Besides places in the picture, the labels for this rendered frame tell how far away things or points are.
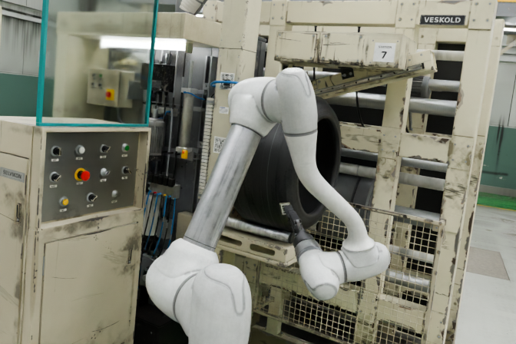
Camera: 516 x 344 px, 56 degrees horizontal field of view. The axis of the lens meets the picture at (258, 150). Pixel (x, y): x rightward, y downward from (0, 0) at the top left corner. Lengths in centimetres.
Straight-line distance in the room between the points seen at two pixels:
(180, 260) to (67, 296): 80
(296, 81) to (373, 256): 61
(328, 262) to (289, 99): 54
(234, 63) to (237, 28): 15
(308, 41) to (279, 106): 96
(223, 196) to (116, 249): 89
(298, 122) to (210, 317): 57
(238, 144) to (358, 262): 53
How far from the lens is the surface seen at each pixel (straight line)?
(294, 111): 136
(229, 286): 125
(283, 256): 199
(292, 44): 234
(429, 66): 226
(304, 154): 141
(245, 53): 219
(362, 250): 157
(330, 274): 154
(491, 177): 1127
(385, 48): 217
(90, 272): 215
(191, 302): 130
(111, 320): 233
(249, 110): 144
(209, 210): 142
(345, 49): 223
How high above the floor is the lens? 145
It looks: 6 degrees down
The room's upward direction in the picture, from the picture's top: 6 degrees clockwise
